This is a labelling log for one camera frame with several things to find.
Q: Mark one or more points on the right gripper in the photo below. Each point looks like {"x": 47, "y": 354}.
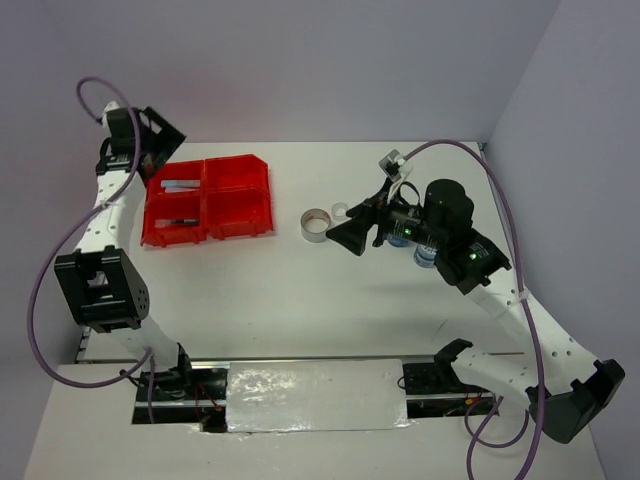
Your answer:
{"x": 353, "y": 232}

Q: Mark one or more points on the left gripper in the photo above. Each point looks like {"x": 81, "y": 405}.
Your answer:
{"x": 170, "y": 139}

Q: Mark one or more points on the small clear tape roll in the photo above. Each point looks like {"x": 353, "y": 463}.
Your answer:
{"x": 339, "y": 211}

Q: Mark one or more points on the large clear tape roll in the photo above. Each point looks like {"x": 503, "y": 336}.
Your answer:
{"x": 314, "y": 224}

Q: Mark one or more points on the blue highlighter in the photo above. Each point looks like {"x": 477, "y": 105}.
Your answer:
{"x": 180, "y": 183}

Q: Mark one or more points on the blue round tub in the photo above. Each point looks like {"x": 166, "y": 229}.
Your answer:
{"x": 424, "y": 255}
{"x": 398, "y": 242}

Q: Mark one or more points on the pink highlighter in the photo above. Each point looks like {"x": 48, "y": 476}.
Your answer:
{"x": 173, "y": 190}

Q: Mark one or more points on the red pen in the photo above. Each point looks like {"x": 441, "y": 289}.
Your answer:
{"x": 185, "y": 222}

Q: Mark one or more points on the blue pen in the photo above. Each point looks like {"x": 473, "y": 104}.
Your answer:
{"x": 167, "y": 223}

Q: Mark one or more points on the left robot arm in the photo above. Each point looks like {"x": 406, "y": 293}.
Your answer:
{"x": 104, "y": 290}

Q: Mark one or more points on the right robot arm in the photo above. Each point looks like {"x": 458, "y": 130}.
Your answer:
{"x": 568, "y": 385}

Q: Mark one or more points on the red compartment bin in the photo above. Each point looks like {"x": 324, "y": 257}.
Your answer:
{"x": 233, "y": 200}

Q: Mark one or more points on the silver foil sheet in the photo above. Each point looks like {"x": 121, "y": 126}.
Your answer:
{"x": 315, "y": 396}

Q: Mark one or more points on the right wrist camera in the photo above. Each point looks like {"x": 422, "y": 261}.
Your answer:
{"x": 395, "y": 166}

